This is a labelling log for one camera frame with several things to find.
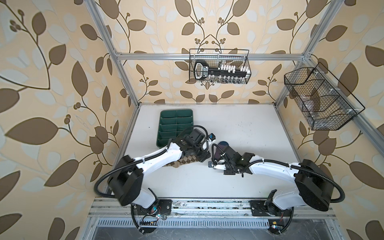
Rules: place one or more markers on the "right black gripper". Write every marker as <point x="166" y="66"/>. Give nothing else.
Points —
<point x="228" y="172"/>

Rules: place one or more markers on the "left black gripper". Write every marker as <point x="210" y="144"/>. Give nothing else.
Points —
<point x="204" y="155"/>

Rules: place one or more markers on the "beige brown argyle sock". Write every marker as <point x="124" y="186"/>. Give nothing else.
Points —
<point x="187" y="160"/>

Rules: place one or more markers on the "purple sock with yellow cuff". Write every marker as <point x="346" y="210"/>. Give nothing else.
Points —
<point x="218" y="150"/>

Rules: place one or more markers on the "green plastic divided tray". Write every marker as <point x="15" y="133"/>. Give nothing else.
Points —
<point x="172" y="123"/>

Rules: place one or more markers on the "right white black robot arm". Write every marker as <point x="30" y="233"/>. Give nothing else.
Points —
<point x="307" y="184"/>

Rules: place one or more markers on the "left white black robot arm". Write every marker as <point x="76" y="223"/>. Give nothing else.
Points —
<point x="126" y="183"/>

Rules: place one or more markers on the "black white tool in basket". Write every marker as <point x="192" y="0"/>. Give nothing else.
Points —
<point x="203" y="71"/>

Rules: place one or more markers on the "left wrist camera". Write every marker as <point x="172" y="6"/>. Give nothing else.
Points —
<point x="212" y="137"/>

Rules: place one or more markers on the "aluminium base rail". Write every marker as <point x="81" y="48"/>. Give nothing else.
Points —
<point x="201" y="214"/>

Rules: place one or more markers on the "black wire basket back wall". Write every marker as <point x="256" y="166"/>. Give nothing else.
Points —
<point x="234" y="57"/>

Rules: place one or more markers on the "black wire basket wall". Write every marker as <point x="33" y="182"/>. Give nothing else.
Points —
<point x="234" y="57"/>
<point x="326" y="103"/>

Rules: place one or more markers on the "black wire basket right wall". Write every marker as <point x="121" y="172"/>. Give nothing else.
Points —
<point x="326" y="103"/>

